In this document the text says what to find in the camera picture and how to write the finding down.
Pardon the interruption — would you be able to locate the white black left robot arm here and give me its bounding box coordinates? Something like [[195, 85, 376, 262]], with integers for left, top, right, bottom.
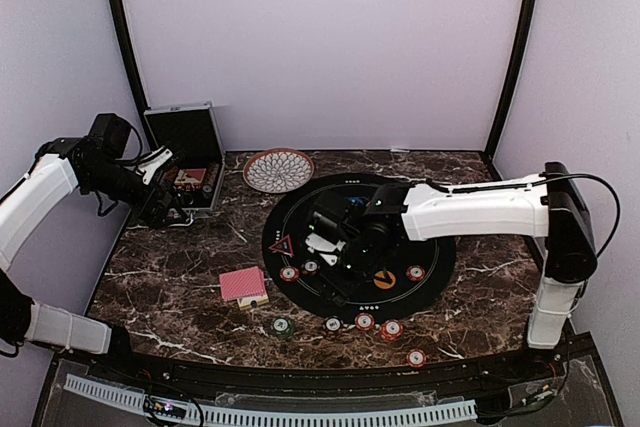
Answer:
[[1, 113, 189, 383]]

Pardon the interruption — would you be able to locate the red chip mat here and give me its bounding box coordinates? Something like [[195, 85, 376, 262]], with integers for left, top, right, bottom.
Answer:
[[279, 266, 300, 282], [406, 265, 426, 282]]

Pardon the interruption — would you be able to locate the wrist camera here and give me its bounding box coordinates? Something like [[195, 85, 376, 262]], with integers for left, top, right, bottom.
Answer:
[[134, 147, 173, 185], [305, 211, 346, 267]]

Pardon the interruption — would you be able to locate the white cable duct strip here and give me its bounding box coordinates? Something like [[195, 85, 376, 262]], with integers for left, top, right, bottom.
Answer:
[[63, 374, 478, 426]]

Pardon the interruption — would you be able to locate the red card box in case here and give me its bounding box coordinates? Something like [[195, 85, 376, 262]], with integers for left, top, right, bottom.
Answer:
[[174, 169, 207, 186]]

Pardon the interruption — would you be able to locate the red playing card deck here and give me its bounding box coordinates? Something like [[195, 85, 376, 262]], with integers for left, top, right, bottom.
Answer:
[[219, 267, 266, 301]]

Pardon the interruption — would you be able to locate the yellow card box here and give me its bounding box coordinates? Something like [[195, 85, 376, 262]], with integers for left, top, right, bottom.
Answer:
[[237, 294, 269, 310]]

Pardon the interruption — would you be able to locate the black red poker chip stack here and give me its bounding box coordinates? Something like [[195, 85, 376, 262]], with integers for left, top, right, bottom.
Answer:
[[323, 316, 344, 338]]

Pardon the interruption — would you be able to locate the round black poker mat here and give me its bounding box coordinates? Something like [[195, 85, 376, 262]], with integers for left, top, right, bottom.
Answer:
[[262, 173, 456, 324]]

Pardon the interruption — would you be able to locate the black chip mat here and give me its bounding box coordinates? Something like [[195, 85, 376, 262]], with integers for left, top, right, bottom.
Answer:
[[301, 259, 320, 276]]

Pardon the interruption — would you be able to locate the aluminium poker chip case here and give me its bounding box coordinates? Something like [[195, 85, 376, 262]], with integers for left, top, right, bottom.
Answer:
[[144, 101, 226, 218]]

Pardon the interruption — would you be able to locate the orange big blind button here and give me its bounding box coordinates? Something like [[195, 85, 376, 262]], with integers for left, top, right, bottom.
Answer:
[[373, 270, 396, 290]]

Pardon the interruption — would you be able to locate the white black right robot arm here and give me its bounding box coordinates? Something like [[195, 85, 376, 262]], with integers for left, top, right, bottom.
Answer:
[[305, 162, 604, 381]]

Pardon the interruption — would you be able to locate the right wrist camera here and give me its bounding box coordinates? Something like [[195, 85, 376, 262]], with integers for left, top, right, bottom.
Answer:
[[305, 211, 346, 267]]

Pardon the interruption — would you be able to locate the patterned ceramic plate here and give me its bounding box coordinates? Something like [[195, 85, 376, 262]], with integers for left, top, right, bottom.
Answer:
[[243, 148, 315, 194]]

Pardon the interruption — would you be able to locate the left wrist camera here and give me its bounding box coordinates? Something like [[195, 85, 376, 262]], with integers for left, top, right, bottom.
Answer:
[[134, 147, 173, 185]]

